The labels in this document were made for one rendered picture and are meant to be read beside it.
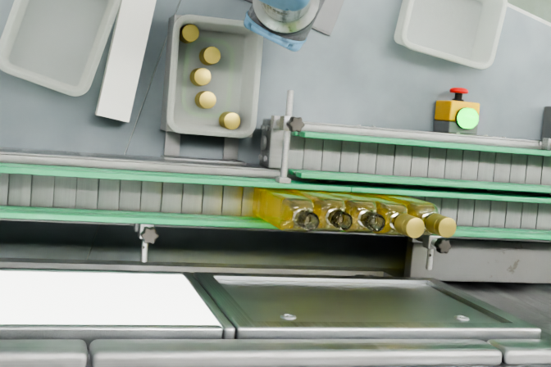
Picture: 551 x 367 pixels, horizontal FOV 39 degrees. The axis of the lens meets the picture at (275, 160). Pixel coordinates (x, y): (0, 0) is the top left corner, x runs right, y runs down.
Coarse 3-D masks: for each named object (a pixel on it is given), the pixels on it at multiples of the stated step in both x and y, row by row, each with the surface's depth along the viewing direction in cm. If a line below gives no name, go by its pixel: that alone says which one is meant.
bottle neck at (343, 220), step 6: (330, 210) 129; (336, 210) 128; (330, 216) 127; (336, 216) 125; (342, 216) 128; (348, 216) 125; (330, 222) 127; (336, 222) 125; (342, 222) 128; (348, 222) 126; (342, 228) 125; (348, 228) 125
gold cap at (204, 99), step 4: (200, 92) 153; (204, 92) 150; (208, 92) 150; (196, 96) 153; (200, 96) 150; (204, 96) 150; (208, 96) 150; (212, 96) 151; (196, 100) 153; (200, 100) 150; (204, 100) 150; (208, 100) 150; (212, 100) 151; (196, 104) 154; (200, 104) 150; (204, 104) 150; (208, 104) 150; (212, 104) 151; (204, 108) 154; (208, 108) 151
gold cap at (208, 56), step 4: (204, 48) 152; (208, 48) 150; (212, 48) 150; (216, 48) 150; (200, 52) 153; (204, 52) 149; (208, 52) 150; (212, 52) 150; (216, 52) 150; (220, 52) 150; (200, 56) 152; (204, 56) 149; (208, 56) 150; (212, 56) 150; (216, 56) 150; (220, 56) 150; (200, 60) 153; (204, 60) 150; (208, 60) 150; (212, 60) 150; (216, 60) 150; (204, 64) 153; (208, 64) 152
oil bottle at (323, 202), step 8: (296, 192) 141; (304, 192) 139; (312, 192) 140; (320, 192) 141; (312, 200) 132; (320, 200) 130; (328, 200) 130; (336, 200) 131; (320, 208) 130; (328, 208) 129; (336, 208) 130; (344, 208) 131; (320, 216) 130; (320, 224) 130; (328, 224) 130
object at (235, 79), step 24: (216, 24) 147; (240, 24) 148; (192, 48) 153; (240, 48) 156; (216, 72) 155; (240, 72) 156; (168, 96) 146; (192, 96) 154; (216, 96) 155; (240, 96) 156; (168, 120) 146; (192, 120) 154; (216, 120) 156; (240, 120) 156
